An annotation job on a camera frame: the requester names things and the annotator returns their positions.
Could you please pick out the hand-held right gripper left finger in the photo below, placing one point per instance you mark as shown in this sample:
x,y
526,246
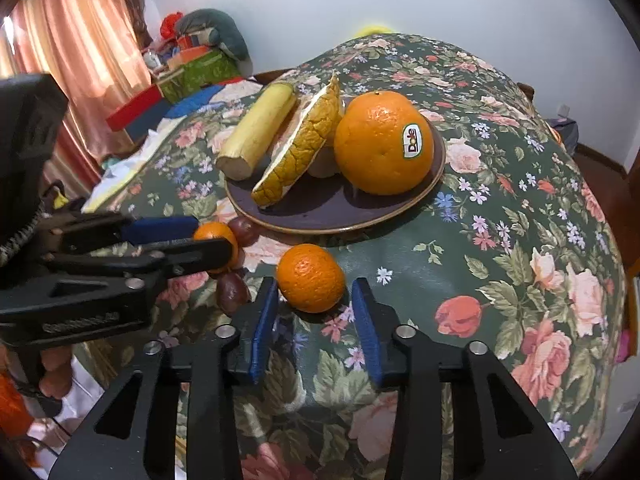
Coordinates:
x,y
262,330

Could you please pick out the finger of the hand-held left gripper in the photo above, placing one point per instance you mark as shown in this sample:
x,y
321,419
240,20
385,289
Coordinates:
x,y
160,229
190,255

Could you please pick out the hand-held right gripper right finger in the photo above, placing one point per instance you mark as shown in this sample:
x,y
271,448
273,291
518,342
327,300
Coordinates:
x,y
367,332

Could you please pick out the small mandarin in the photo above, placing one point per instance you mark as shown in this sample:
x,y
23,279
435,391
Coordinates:
x,y
310,277
215,232

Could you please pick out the purple ceramic plate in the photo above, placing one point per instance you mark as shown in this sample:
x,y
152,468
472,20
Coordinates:
x,y
320,210

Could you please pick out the pomelo wedge with rind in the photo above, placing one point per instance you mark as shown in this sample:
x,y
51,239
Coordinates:
x,y
300,150

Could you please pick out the large orange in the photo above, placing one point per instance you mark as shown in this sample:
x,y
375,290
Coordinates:
x,y
382,142

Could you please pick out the person's left hand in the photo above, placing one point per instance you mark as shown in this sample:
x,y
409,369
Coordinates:
x,y
55,370

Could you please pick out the white cloth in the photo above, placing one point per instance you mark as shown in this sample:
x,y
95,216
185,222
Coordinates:
x,y
130,167

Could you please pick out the red box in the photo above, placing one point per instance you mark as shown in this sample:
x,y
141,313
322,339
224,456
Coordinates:
x,y
132,107

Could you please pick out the pink curtain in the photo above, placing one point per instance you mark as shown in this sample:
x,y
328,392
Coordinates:
x,y
75,35

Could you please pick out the green patterned bag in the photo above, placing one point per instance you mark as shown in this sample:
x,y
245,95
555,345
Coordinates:
x,y
200,77

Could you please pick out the floral blanket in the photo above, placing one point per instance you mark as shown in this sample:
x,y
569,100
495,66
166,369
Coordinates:
x,y
500,235

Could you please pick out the orange box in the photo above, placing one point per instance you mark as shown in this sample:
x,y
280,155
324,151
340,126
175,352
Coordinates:
x,y
187,55

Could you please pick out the dark wooden bed footboard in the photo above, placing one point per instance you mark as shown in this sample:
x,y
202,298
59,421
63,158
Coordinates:
x,y
270,76

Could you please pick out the red plastic bag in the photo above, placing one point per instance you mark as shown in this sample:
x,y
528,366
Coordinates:
x,y
170,25

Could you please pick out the grey plush pillow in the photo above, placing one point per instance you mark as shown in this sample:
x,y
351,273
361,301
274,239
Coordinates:
x,y
220,30

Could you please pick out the orange cloth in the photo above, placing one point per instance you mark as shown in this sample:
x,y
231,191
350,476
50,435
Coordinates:
x,y
11,402

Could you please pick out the grey backpack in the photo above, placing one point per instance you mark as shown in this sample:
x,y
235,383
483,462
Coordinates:
x,y
562,135

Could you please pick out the wall socket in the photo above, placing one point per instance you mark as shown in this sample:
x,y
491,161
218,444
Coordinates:
x,y
564,110

